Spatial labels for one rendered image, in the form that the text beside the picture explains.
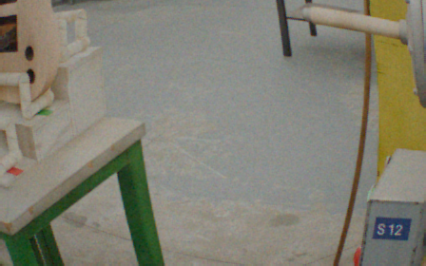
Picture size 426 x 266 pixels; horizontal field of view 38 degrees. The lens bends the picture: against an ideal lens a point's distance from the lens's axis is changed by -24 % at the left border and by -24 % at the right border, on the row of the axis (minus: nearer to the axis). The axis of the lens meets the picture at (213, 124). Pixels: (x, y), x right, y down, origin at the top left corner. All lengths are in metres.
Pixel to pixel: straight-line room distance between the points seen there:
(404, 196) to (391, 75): 1.28
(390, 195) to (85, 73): 0.97
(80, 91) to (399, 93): 0.97
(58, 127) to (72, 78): 0.12
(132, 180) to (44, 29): 0.46
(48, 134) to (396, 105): 1.08
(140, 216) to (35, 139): 0.37
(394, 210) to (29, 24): 0.95
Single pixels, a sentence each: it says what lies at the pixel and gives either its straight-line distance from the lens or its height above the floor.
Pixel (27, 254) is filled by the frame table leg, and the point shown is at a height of 0.84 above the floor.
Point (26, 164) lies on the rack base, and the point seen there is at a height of 0.94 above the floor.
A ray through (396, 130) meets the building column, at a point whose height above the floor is 0.69.
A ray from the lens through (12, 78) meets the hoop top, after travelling 1.54.
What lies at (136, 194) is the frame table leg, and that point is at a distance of 1.68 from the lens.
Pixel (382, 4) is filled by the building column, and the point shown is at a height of 1.11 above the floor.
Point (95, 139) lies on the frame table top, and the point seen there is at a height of 0.93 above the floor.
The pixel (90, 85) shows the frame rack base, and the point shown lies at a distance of 1.66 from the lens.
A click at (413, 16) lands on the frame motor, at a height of 1.31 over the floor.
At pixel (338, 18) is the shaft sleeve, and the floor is 1.26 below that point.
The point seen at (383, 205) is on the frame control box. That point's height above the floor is 1.11.
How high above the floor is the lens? 1.52
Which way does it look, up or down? 21 degrees down
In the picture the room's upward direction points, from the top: 5 degrees counter-clockwise
